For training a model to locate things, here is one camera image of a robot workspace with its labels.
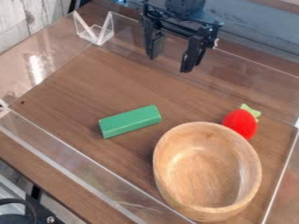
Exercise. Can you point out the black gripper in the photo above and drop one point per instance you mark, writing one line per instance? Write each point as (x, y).
(184, 18)

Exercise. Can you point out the black metal clamp stand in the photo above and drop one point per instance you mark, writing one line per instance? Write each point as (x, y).
(21, 209)

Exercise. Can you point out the clear acrylic front wall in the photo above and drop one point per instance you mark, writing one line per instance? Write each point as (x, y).
(96, 194)

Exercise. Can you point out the green rectangular block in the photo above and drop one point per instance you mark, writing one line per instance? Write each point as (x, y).
(128, 121)

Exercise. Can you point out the brown wooden bowl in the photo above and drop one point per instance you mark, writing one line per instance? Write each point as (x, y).
(207, 171)

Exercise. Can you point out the clear acrylic corner bracket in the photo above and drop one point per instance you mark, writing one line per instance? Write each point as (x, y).
(95, 34)

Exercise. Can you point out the red plush strawberry toy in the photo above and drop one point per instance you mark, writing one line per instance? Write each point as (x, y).
(241, 120)

